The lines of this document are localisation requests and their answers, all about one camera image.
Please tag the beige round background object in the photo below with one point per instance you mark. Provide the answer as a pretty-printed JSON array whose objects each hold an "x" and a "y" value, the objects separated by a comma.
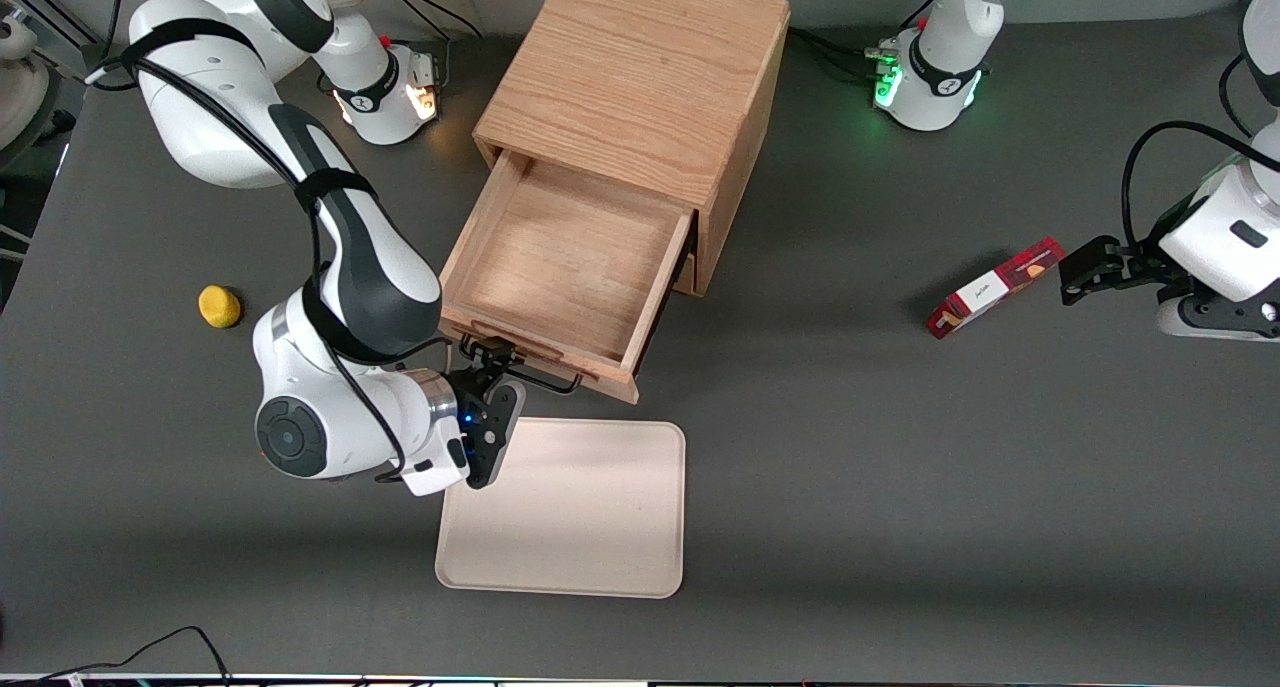
[{"x": 20, "y": 92}]

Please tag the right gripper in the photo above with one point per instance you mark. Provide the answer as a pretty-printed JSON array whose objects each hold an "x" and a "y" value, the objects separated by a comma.
[{"x": 470, "y": 384}]

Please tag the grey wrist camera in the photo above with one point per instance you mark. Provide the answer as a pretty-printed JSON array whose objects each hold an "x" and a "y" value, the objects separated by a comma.
[
  {"x": 495, "y": 432},
  {"x": 1215, "y": 322}
]

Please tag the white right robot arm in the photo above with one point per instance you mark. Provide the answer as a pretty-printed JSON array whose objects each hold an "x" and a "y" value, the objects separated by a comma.
[{"x": 370, "y": 267}]

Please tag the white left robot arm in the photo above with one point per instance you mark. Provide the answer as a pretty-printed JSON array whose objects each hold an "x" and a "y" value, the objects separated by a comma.
[{"x": 940, "y": 97}]

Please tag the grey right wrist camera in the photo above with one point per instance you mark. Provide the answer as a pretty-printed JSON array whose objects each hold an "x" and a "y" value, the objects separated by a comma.
[{"x": 495, "y": 432}]

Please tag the red and white snack box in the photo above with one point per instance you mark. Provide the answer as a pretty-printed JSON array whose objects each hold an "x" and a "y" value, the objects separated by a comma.
[{"x": 990, "y": 289}]

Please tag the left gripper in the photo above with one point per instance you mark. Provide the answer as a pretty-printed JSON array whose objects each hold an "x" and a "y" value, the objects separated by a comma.
[{"x": 1137, "y": 261}]

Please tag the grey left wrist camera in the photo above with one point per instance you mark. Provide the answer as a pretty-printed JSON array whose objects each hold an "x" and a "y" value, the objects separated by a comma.
[{"x": 1215, "y": 322}]

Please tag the beige rectangular tray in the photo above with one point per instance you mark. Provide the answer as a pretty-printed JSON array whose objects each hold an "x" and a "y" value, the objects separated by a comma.
[{"x": 580, "y": 517}]

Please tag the yellow lemon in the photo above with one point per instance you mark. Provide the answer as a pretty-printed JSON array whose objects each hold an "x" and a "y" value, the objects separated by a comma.
[{"x": 219, "y": 306}]

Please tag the oak wooden drawer cabinet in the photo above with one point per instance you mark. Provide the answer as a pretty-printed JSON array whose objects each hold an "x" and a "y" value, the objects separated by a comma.
[{"x": 640, "y": 77}]

